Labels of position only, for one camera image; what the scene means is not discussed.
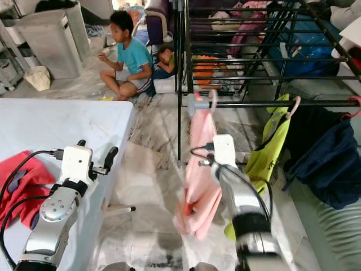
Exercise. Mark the white red cartoon print shirt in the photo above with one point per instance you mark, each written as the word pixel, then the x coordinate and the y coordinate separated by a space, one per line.
pixel 17 186

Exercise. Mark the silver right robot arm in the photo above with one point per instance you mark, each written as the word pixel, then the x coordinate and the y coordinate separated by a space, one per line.
pixel 245 209

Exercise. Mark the light blue folding table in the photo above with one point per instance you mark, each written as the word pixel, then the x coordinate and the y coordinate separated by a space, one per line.
pixel 67 124

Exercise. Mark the lime green printed shirt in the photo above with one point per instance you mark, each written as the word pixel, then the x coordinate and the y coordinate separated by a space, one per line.
pixel 268 152

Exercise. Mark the black metal drying rack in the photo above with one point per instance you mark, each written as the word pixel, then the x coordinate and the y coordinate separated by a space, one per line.
pixel 248 104

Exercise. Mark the orange fabric pile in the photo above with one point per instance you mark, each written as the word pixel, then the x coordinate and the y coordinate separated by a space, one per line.
pixel 211 70

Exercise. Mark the silver left robot leg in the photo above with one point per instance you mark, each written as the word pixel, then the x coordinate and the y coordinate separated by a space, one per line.
pixel 115 266

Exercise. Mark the silver robot leg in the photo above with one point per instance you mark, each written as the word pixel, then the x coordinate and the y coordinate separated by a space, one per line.
pixel 115 266
pixel 204 266

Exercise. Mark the silver right robot leg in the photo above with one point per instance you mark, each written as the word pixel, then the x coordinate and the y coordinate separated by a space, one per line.
pixel 204 266

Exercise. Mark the boy in teal shirt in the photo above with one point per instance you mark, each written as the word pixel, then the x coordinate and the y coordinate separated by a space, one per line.
pixel 135 56

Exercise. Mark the beige sack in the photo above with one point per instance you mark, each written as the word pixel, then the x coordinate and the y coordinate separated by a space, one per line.
pixel 38 79

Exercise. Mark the small child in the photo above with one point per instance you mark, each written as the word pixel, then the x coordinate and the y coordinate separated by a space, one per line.
pixel 166 56

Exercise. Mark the navy blue shirt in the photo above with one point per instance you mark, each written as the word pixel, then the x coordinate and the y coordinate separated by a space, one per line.
pixel 327 164

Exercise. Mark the wide grey plastic bin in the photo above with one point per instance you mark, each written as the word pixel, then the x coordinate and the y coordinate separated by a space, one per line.
pixel 53 45

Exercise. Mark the narrow grey plastic bin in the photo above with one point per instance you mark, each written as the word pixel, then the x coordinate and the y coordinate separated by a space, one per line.
pixel 84 28

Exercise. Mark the white storage shelf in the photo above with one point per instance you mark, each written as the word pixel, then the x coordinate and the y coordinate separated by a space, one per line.
pixel 8 62

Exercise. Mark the magenta cloth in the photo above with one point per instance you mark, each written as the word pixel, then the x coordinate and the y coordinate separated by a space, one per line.
pixel 245 25

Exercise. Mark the purple sofa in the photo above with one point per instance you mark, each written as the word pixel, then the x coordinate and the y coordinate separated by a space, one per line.
pixel 155 20

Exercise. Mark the colourful baby bouncer seat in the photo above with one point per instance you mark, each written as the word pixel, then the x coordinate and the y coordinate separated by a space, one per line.
pixel 135 14

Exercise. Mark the blue storage bag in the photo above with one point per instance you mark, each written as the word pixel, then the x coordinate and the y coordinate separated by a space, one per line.
pixel 310 56

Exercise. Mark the white box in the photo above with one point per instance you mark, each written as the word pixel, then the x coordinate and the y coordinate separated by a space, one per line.
pixel 351 34

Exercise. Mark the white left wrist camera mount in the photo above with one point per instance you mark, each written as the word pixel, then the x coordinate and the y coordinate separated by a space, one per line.
pixel 77 164

